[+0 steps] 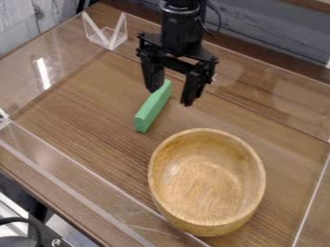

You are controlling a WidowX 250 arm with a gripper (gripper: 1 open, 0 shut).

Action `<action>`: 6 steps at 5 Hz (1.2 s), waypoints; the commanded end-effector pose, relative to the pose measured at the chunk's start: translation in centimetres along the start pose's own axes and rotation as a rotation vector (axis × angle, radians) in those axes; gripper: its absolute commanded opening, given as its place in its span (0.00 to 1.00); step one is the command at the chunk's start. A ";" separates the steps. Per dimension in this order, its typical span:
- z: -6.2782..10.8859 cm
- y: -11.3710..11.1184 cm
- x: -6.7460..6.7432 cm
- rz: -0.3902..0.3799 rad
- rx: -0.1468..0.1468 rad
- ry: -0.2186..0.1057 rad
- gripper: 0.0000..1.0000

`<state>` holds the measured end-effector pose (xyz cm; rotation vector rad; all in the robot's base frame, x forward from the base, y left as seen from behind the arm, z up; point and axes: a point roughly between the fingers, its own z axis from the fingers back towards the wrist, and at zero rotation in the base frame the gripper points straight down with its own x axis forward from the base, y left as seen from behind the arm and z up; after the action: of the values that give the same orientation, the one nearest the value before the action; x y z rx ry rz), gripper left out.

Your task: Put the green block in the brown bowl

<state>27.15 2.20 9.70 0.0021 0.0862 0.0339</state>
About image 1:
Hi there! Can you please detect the black metal table bracket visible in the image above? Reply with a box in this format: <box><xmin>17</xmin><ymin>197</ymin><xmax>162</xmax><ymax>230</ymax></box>
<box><xmin>27</xmin><ymin>215</ymin><xmax>73</xmax><ymax>247</ymax></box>

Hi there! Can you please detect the brown wooden bowl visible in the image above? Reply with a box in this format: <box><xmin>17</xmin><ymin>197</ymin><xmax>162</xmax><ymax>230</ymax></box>
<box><xmin>148</xmin><ymin>128</ymin><xmax>265</xmax><ymax>236</ymax></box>

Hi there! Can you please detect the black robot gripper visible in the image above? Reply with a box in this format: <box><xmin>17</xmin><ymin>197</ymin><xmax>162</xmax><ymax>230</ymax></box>
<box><xmin>136</xmin><ymin>6</ymin><xmax>217</xmax><ymax>107</ymax></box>

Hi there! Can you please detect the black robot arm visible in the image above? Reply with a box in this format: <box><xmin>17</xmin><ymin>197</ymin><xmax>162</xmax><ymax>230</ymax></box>
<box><xmin>136</xmin><ymin>0</ymin><xmax>218</xmax><ymax>107</ymax></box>

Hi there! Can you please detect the black cable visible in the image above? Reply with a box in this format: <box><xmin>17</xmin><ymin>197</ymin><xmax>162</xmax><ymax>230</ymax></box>
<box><xmin>0</xmin><ymin>217</ymin><xmax>46</xmax><ymax>247</ymax></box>

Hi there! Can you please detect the green rectangular block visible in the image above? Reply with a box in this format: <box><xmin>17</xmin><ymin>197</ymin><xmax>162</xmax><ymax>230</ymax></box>
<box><xmin>133</xmin><ymin>80</ymin><xmax>172</xmax><ymax>133</ymax></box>

